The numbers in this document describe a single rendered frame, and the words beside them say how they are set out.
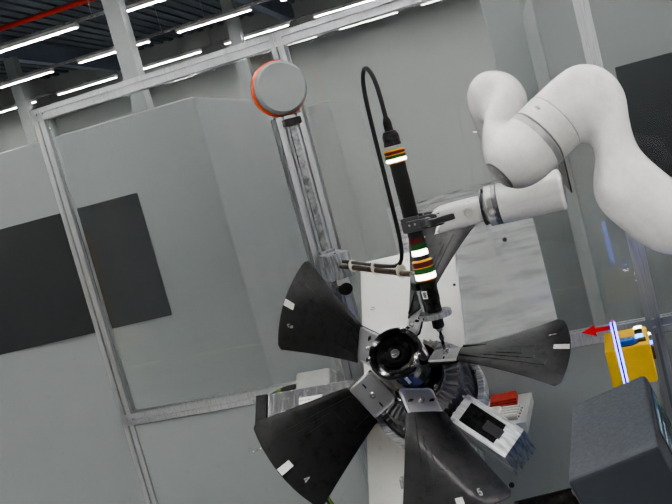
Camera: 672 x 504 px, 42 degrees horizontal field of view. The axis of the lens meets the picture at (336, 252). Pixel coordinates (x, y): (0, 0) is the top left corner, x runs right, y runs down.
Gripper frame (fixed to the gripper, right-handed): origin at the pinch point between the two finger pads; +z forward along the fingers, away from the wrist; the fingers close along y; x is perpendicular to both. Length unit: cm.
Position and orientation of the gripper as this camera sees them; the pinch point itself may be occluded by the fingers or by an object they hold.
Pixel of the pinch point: (413, 223)
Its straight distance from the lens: 186.2
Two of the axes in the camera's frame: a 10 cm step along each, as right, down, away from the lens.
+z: -9.3, 2.1, 3.0
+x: -2.5, -9.6, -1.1
